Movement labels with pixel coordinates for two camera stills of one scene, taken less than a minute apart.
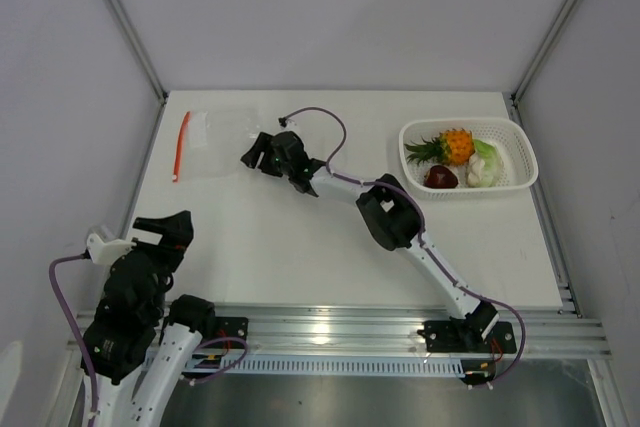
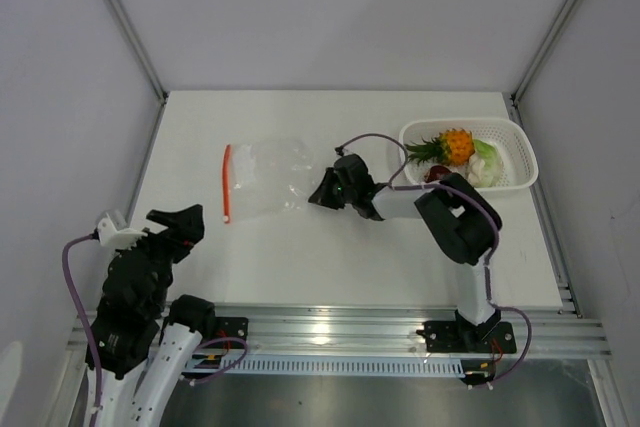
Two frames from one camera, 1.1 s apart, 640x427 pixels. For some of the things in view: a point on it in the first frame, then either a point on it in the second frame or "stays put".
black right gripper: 261,146 → 322,196
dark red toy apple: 440,177 stays put
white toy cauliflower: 493,162 stays put
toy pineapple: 452,147 stays put
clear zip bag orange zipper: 180,146 → 266,179
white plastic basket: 512,136 stays put
